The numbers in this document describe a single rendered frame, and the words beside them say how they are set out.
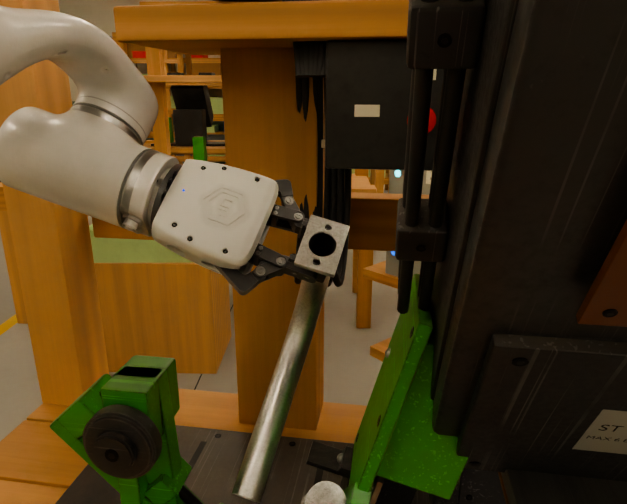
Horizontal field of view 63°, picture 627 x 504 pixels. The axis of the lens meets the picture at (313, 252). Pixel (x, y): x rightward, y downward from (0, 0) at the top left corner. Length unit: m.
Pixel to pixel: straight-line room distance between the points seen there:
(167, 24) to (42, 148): 0.23
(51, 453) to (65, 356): 0.17
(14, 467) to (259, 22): 0.76
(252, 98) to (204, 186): 0.29
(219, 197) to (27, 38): 0.20
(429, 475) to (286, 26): 0.49
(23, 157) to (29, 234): 0.44
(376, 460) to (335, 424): 0.49
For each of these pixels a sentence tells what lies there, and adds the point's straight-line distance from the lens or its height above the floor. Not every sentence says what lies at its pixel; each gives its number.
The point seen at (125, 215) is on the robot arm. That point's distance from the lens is 0.51.
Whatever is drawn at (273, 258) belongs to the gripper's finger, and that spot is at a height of 1.29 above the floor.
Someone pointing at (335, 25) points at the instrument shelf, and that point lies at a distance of 0.63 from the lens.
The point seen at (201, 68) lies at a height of 1.74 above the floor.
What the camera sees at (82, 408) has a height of 1.14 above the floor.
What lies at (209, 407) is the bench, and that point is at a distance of 1.01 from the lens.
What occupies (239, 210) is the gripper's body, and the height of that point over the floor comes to 1.33.
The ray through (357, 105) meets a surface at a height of 1.43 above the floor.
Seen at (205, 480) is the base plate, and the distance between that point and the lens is 0.83.
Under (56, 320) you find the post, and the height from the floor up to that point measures 1.06.
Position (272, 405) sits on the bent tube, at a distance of 0.57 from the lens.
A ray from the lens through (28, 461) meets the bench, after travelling 0.99.
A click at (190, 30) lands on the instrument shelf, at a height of 1.51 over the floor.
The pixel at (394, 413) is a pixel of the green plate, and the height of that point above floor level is 1.19.
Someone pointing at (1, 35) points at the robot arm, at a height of 1.48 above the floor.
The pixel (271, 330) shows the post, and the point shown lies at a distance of 0.85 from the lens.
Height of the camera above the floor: 1.44
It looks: 18 degrees down
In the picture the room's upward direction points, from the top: straight up
